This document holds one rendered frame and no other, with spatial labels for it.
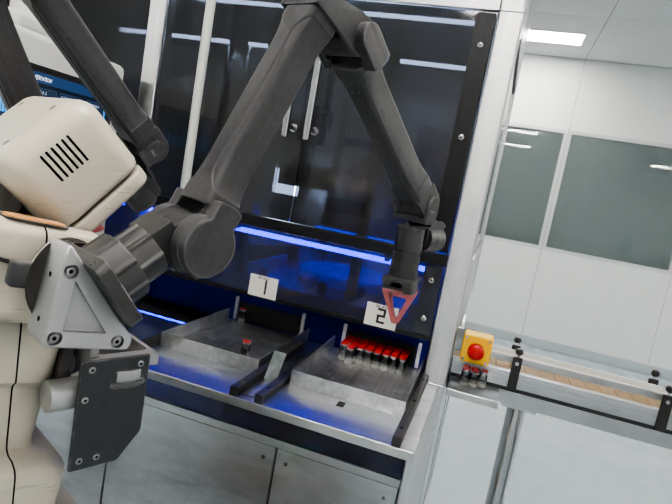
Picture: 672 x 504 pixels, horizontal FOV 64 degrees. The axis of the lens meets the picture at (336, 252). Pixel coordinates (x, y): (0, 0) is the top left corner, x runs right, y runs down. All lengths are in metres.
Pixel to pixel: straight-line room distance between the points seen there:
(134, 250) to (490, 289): 5.50
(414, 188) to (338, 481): 0.89
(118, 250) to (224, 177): 0.16
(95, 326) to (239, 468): 1.09
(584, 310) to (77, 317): 5.70
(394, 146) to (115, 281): 0.54
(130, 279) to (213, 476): 1.17
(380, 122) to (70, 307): 0.55
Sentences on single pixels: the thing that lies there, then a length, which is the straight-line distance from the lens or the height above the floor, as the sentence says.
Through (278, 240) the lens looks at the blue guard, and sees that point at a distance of 1.48.
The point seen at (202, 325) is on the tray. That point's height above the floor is 0.89.
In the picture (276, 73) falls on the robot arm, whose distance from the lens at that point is 0.75.
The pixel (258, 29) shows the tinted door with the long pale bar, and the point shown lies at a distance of 1.58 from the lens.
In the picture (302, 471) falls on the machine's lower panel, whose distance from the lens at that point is 1.62.
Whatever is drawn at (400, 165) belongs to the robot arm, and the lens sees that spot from 0.98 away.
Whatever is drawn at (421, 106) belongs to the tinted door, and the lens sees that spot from 1.41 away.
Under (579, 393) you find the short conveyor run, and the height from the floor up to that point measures 0.92.
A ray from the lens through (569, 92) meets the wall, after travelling 6.11.
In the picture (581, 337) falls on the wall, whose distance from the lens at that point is 6.16.
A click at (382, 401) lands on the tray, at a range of 1.19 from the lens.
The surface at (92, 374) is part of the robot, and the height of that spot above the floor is 1.03.
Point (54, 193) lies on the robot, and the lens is 0.77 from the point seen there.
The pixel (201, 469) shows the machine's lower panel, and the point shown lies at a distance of 1.77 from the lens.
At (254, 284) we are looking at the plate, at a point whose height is 1.02.
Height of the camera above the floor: 1.34
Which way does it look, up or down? 7 degrees down
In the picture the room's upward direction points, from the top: 10 degrees clockwise
